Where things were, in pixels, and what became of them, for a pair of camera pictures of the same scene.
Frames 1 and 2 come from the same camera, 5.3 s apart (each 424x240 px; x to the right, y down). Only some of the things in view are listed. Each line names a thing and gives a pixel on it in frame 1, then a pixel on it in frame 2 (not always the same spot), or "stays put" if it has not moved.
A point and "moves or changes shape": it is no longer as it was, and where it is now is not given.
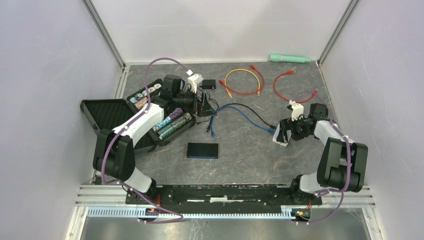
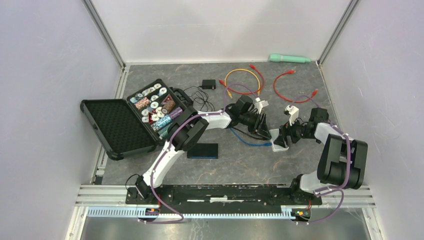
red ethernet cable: x=235 y=92 stays put
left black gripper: x=202 y=108 -> x=260 y=128
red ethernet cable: x=291 y=71 stays put
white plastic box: x=288 y=133 moves or changes shape
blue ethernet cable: x=270 y=131 moves or changes shape
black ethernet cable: x=264 y=123 moves or changes shape
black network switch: x=202 y=150 stays put
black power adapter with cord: x=210 y=84 stays put
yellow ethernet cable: x=258 y=92 stays put
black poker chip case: x=111 y=114 stays put
